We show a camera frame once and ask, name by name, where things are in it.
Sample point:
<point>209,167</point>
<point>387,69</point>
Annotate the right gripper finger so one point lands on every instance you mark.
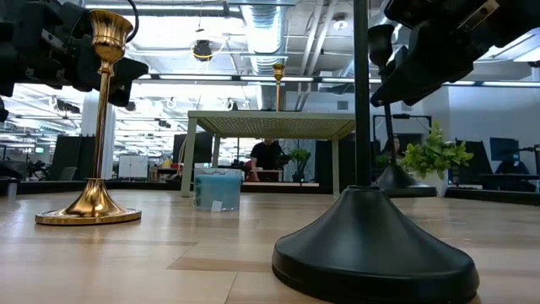
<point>392,84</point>
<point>443,59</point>

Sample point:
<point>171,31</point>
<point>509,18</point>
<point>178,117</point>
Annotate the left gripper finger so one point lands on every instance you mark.
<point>84,67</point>
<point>124,74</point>

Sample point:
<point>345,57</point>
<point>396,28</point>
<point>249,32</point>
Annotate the black candlestick holder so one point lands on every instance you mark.
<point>396,181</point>
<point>371,253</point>

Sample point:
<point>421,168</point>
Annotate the gold candlestick holder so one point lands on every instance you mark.
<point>278,72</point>
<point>96,207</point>

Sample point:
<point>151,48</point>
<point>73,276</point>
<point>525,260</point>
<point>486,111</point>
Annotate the blue jar candle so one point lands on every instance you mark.
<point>217,190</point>

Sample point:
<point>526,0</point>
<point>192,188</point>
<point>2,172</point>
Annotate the black ceiling hung device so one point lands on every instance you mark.
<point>202,50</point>

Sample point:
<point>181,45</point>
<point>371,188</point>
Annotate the green plant in white pot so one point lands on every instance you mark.
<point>439,156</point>

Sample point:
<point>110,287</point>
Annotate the black partition panel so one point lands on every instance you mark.
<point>202,148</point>
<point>69,156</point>

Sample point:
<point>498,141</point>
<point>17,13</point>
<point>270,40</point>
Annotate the white cabinet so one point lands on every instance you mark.
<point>133,166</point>

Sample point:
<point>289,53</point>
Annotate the dark computer monitor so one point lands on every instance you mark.
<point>504,148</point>

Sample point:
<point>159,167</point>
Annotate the green background plant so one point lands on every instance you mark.
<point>299,155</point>

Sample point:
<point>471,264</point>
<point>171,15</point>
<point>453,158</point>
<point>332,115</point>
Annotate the pale green perforated shelf table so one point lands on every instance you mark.
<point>274,124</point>

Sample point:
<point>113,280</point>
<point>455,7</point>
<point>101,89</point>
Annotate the person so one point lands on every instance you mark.
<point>266,156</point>
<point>512,167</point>

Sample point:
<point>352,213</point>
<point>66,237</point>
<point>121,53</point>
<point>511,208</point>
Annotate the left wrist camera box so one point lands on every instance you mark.
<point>48,37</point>

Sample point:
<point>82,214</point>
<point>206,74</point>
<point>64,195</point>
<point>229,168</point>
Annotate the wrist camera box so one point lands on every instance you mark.
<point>478,14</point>
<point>48,37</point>

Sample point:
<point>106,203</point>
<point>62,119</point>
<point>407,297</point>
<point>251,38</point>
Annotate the black metal stand frame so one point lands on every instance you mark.
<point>415,115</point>

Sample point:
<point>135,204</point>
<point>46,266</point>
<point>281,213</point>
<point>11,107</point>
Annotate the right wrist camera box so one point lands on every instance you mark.
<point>478,14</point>

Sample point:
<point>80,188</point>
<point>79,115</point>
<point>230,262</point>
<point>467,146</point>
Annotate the black aluminium rig frame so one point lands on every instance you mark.
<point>139,186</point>

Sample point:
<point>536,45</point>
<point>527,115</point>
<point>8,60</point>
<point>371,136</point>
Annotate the silver ceiling ventilation duct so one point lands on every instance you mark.
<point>263,34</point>

